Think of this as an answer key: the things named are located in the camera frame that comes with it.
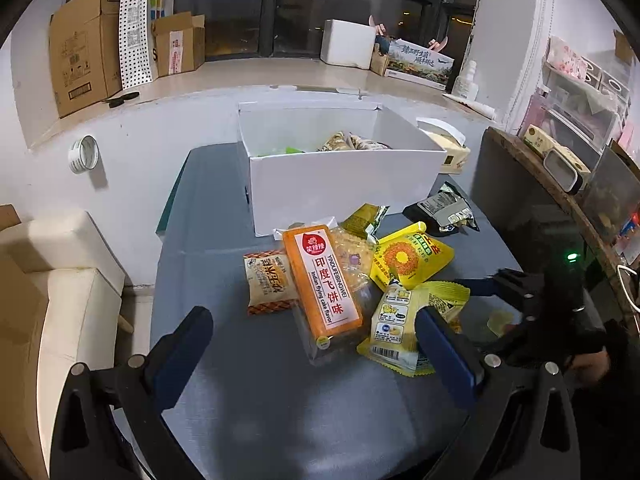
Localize small brown box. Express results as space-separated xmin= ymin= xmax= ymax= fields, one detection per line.
xmin=370 ymin=42 xmax=391 ymax=77

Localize white cardboard box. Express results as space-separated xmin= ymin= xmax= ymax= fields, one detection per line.
xmin=236 ymin=101 xmax=448 ymax=238

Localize white foam box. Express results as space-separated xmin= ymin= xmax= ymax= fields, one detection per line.
xmin=320 ymin=19 xmax=377 ymax=68

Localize polka dot paper bag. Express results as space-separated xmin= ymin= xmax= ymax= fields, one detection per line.
xmin=118 ymin=0 xmax=160 ymax=90

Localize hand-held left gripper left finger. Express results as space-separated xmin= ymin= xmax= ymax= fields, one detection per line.
xmin=50 ymin=306 xmax=215 ymax=480

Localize brown and white snack packet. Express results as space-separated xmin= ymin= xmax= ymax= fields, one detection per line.
xmin=243 ymin=251 xmax=299 ymax=317

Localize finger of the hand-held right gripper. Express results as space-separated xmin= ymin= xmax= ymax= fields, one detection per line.
xmin=482 ymin=321 xmax=561 ymax=361
xmin=456 ymin=268 xmax=538 ymax=318

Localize black scissors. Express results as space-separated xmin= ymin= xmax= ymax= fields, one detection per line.
xmin=102 ymin=91 xmax=141 ymax=109

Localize landscape print tissue box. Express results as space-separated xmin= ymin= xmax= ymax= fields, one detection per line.
xmin=384 ymin=38 xmax=456 ymax=92

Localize white plastic bottle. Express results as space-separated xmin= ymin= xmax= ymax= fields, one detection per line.
xmin=452 ymin=60 xmax=479 ymax=101

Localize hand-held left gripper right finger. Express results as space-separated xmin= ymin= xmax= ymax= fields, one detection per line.
xmin=414 ymin=306 xmax=596 ymax=480

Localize white rounded case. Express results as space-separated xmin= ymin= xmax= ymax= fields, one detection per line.
xmin=542 ymin=150 xmax=584 ymax=194

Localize cream sofa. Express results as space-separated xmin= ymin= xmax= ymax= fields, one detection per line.
xmin=0 ymin=208 xmax=126 ymax=461

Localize pale yellow barcode snack packet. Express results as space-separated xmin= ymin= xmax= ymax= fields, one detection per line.
xmin=356 ymin=282 xmax=436 ymax=377

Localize wooden shelf board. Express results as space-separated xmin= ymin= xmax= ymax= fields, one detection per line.
xmin=485 ymin=126 xmax=640 ymax=331

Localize cream tissue box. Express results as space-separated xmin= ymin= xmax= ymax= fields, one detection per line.
xmin=416 ymin=116 xmax=472 ymax=175

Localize white tube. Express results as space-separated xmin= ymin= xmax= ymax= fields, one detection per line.
xmin=442 ymin=91 xmax=498 ymax=121

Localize white bag with coloured squares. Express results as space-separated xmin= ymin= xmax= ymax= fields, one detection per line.
xmin=145 ymin=0 xmax=176 ymax=78

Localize clear cookie packet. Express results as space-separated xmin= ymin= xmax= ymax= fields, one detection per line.
xmin=292 ymin=217 xmax=386 ymax=366

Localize blue-grey tablecloth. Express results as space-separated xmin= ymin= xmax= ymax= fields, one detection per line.
xmin=150 ymin=142 xmax=523 ymax=480

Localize clear plastic drawer unit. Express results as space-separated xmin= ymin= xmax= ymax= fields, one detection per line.
xmin=520 ymin=35 xmax=633 ymax=156

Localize green and cream tissue pack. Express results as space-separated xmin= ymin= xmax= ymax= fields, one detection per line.
xmin=518 ymin=124 xmax=586 ymax=178

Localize small cardboard box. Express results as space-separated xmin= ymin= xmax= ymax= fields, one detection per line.
xmin=151 ymin=11 xmax=207 ymax=78

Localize green and gold snack packet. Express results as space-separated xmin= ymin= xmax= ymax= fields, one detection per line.
xmin=340 ymin=203 xmax=391 ymax=243

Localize yellow sunflower print snack packet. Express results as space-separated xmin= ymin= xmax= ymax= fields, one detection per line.
xmin=369 ymin=222 xmax=456 ymax=291

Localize pink floral cloth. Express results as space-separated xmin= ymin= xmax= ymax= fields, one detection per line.
xmin=545 ymin=36 xmax=588 ymax=81

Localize person's right hand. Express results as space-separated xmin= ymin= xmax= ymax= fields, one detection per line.
xmin=572 ymin=350 xmax=612 ymax=388

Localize large cardboard box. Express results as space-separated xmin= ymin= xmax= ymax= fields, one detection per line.
xmin=48 ymin=0 xmax=123 ymax=119

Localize long orange snack packet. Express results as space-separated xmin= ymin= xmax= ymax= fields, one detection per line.
xmin=282 ymin=225 xmax=364 ymax=343

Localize clear plastic container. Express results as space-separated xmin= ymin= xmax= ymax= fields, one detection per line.
xmin=582 ymin=145 xmax=640 ymax=246

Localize dark framed window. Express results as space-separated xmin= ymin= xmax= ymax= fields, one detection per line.
xmin=67 ymin=0 xmax=481 ymax=63

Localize black and silver snack packet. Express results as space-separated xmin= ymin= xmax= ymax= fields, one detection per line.
xmin=402 ymin=182 xmax=481 ymax=237

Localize white tape roll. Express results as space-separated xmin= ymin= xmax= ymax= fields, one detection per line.
xmin=68 ymin=135 xmax=99 ymax=175

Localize green cutting mat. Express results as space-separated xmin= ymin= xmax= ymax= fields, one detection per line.
xmin=156 ymin=147 xmax=191 ymax=235

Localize yellow serrated edge snack packet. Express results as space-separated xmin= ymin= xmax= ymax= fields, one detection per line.
xmin=425 ymin=280 xmax=471 ymax=336

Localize beige patterned snack packet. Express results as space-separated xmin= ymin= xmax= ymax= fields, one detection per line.
xmin=317 ymin=131 xmax=391 ymax=153

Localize flat brown cardboard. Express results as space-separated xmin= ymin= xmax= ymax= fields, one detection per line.
xmin=0 ymin=204 xmax=51 ymax=480

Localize tiny open cardboard box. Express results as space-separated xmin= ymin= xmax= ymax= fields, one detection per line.
xmin=614 ymin=30 xmax=636 ymax=64

